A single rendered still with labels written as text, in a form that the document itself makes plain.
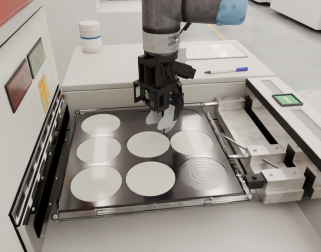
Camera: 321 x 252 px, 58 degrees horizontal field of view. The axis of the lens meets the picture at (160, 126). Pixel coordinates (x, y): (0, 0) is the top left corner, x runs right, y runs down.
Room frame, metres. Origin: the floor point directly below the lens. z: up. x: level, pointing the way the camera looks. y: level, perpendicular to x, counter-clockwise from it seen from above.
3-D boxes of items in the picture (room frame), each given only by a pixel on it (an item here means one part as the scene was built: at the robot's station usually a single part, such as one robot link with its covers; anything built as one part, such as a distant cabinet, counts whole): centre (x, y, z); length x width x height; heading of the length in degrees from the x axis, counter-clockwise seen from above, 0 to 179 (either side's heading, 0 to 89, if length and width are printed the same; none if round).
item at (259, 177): (0.43, -0.19, 0.90); 0.04 x 0.02 x 0.03; 97
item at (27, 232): (0.50, 0.24, 0.89); 0.44 x 0.02 x 0.10; 7
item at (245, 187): (0.57, -0.15, 0.90); 0.38 x 0.01 x 0.01; 7
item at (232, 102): (0.76, -0.21, 0.89); 0.08 x 0.03 x 0.03; 97
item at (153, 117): (0.59, 0.01, 0.95); 0.06 x 0.03 x 0.09; 139
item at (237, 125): (0.59, -0.23, 0.87); 0.36 x 0.08 x 0.03; 7
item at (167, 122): (0.57, -0.01, 0.95); 0.06 x 0.03 x 0.09; 139
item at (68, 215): (0.36, 0.01, 0.90); 0.37 x 0.01 x 0.01; 97
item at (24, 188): (0.50, 0.24, 0.96); 0.44 x 0.01 x 0.02; 7
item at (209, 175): (0.54, 0.03, 0.90); 0.34 x 0.34 x 0.01; 7
